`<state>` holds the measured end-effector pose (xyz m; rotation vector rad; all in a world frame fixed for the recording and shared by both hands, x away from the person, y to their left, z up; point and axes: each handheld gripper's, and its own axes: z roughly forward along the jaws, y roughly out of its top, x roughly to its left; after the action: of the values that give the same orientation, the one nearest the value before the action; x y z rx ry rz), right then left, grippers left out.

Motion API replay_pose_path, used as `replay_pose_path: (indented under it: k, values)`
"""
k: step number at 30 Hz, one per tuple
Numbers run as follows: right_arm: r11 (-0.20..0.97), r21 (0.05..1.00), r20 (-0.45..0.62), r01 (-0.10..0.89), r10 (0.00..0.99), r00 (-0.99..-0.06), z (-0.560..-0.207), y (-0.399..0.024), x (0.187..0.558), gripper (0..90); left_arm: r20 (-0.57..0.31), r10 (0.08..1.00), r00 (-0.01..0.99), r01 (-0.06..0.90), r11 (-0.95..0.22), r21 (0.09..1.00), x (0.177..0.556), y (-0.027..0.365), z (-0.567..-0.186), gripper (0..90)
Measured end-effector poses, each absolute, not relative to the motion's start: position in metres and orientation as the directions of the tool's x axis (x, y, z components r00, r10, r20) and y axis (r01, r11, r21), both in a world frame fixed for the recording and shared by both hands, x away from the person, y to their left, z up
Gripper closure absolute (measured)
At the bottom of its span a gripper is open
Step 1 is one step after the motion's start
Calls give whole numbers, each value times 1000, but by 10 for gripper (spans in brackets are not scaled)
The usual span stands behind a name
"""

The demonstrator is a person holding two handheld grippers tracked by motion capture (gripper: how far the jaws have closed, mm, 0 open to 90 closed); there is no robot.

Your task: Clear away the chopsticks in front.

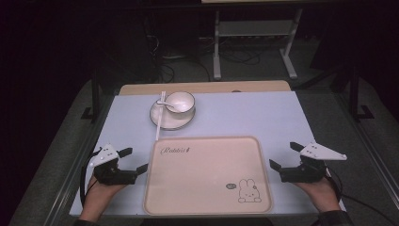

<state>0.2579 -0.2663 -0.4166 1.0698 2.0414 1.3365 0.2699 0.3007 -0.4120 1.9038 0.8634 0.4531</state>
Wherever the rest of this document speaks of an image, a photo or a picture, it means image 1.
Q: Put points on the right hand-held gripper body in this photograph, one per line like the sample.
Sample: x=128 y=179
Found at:
x=309 y=169

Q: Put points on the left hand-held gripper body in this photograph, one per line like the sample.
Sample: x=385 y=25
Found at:
x=109 y=174

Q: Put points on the person's left hand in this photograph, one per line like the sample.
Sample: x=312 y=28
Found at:
x=102 y=196

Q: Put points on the person's right hand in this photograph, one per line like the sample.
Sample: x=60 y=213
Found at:
x=320 y=193

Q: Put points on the white plate with dark rim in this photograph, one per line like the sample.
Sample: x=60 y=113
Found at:
x=171 y=122

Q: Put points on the light blue table mat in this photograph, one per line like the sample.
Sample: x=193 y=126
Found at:
x=251 y=116

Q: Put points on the beige tray with rabbit print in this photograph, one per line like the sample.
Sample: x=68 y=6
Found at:
x=200 y=179

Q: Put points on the white ceramic spoon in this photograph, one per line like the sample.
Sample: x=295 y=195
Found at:
x=171 y=106

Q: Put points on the black metal stand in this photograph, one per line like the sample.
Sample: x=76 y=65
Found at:
x=356 y=94
x=95 y=94

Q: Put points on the white bowl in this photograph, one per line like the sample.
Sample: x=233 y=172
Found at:
x=185 y=102

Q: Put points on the white metal stand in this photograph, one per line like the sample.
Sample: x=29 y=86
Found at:
x=255 y=28

